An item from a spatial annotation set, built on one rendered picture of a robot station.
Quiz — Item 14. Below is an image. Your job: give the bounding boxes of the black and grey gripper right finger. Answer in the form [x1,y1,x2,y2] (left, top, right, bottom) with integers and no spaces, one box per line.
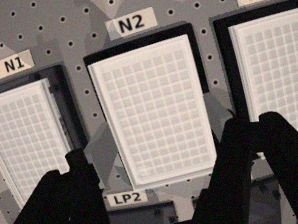
[190,92,298,224]

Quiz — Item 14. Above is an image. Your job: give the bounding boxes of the grey perforated base plate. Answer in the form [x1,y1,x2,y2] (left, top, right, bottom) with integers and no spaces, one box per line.
[0,0,286,222]

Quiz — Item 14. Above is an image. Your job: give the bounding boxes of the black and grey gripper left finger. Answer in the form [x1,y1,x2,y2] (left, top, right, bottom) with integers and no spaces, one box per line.
[13,122,118,224]

